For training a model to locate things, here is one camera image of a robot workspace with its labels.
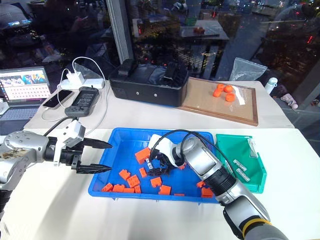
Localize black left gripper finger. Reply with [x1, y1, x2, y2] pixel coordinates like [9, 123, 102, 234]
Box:
[74, 161, 113, 175]
[81, 137, 114, 151]

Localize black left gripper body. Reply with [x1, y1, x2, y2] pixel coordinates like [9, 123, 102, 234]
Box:
[59, 146, 85, 171]

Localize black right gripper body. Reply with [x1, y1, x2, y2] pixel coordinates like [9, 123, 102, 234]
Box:
[150, 151, 174, 169]

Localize blue plastic bin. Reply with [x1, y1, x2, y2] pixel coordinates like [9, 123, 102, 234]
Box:
[87, 127, 221, 204]

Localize green plastic bin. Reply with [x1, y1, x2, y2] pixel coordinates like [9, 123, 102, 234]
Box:
[215, 133, 268, 194]

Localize large orange plastic block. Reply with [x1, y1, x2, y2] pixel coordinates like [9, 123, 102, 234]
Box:
[134, 147, 152, 165]

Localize black handheld controller device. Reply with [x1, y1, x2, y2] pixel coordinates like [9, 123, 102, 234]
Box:
[64, 85, 101, 117]

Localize black smartphone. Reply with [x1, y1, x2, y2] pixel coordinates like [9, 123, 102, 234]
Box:
[42, 89, 74, 110]

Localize white power strip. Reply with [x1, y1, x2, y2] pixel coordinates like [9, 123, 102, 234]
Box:
[60, 78, 106, 91]

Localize white charger plug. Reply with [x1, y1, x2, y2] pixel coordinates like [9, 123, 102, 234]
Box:
[65, 70, 85, 85]

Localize wooden framed cork board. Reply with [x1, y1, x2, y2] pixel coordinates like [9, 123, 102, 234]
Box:
[179, 76, 260, 127]

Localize black storage case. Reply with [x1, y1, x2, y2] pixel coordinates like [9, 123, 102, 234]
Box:
[108, 58, 190, 108]

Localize open laptop computer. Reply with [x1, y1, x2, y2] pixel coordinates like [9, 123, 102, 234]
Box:
[0, 65, 51, 129]

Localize clear bag with white strip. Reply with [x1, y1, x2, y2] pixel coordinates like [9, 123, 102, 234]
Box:
[229, 86, 249, 107]

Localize grey window pillar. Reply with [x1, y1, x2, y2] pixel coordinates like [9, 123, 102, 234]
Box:
[105, 0, 136, 66]

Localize large clear zip bag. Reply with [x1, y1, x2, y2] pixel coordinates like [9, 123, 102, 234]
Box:
[228, 57, 269, 82]

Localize white water bottle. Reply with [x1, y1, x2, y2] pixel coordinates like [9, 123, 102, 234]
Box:
[264, 76, 279, 95]

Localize pink soft object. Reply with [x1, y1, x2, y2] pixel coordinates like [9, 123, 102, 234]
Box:
[280, 92, 299, 110]

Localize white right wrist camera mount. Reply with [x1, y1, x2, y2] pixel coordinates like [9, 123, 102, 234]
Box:
[148, 134, 187, 168]

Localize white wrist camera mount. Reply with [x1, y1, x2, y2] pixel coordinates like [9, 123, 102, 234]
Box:
[148, 134, 187, 168]
[53, 119, 86, 167]

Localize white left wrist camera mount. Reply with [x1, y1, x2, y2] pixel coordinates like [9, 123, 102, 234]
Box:
[53, 119, 86, 167]

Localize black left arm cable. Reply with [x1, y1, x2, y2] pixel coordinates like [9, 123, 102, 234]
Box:
[43, 115, 76, 137]

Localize short white charging cable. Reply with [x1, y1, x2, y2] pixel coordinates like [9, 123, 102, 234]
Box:
[41, 68, 74, 123]

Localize long white charging cable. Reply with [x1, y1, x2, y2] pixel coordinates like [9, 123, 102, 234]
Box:
[71, 56, 109, 135]

